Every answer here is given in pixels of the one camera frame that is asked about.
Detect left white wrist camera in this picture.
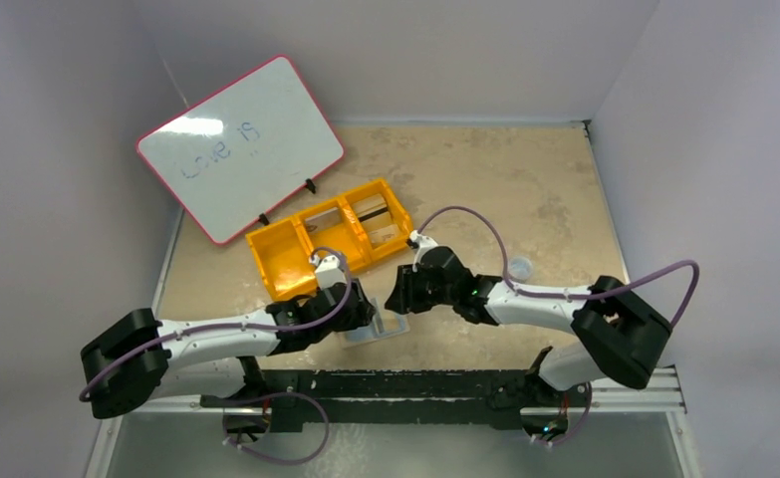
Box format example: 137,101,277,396
309,253,349,289

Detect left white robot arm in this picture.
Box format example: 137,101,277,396
79,279,376,419

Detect black whiteboard stand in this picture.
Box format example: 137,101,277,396
258,178,317,226

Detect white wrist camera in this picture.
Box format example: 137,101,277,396
406,230,439,271
309,253,349,289

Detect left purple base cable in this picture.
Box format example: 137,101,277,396
220,386,334,466

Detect small clear plastic cup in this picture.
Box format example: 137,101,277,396
507,256,534,283

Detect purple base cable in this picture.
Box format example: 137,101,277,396
220,386,334,466
531,392,596,448

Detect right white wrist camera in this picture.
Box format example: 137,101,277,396
406,230,439,271

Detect aluminium rail frame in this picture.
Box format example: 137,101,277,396
86,119,701,478

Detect card in middle compartment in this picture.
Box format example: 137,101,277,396
303,208,343,234

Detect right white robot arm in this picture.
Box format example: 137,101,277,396
385,246,672,391

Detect white board with pink frame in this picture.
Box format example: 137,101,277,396
135,56,345,245

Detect cards in right compartment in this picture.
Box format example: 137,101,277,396
352,194,400,247

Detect yellow plastic compartment tray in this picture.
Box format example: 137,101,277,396
246,178,413,301

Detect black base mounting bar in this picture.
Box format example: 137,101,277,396
200,359,591,433

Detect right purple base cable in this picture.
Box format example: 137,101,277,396
531,392,596,448

